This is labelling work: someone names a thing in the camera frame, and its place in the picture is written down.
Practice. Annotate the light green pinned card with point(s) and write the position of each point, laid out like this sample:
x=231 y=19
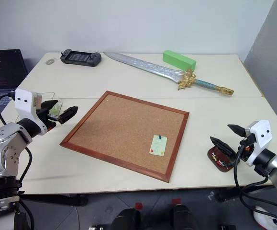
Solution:
x=158 y=145

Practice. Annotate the small brown pin tray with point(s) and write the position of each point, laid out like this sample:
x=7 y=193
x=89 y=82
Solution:
x=220 y=161

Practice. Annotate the small grey round object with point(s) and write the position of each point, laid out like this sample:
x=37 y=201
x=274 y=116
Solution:
x=49 y=62

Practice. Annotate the silver and gold toy sword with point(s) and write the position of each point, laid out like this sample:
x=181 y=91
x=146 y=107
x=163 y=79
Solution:
x=162 y=70

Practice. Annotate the white and red shoe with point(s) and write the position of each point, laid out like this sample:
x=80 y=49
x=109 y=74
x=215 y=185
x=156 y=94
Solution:
x=265 y=215

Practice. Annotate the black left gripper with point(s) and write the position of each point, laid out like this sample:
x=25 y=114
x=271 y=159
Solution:
x=47 y=119

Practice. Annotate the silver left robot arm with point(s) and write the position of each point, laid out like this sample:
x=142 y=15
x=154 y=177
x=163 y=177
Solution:
x=2 y=146

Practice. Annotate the black laptop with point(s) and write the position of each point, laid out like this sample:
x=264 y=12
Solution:
x=0 y=79

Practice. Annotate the black handheld game console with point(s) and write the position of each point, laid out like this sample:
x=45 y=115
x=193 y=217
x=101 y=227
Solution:
x=80 y=57

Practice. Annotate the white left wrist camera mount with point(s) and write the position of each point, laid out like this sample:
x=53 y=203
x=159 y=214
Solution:
x=24 y=101

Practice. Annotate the clear holder with green card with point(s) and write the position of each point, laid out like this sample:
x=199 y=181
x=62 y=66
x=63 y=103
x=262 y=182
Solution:
x=57 y=108

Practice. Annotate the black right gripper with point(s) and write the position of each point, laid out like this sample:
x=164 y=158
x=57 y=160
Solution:
x=246 y=147

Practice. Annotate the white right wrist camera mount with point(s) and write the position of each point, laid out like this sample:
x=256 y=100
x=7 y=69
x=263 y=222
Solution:
x=260 y=141

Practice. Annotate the green rectangular block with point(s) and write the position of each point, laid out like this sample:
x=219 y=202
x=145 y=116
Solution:
x=179 y=60

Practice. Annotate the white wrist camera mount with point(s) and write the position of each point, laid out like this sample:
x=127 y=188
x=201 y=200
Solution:
x=260 y=141
x=24 y=101

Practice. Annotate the black table frame bar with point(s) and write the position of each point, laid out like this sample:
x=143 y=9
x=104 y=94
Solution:
x=57 y=199

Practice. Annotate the wood-framed cork board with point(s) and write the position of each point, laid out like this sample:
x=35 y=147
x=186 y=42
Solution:
x=124 y=134

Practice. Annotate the grey partition panel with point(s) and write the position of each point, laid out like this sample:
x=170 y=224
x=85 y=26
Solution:
x=272 y=60

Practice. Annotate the dark rounded shape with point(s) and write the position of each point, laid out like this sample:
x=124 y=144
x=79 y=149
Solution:
x=126 y=220

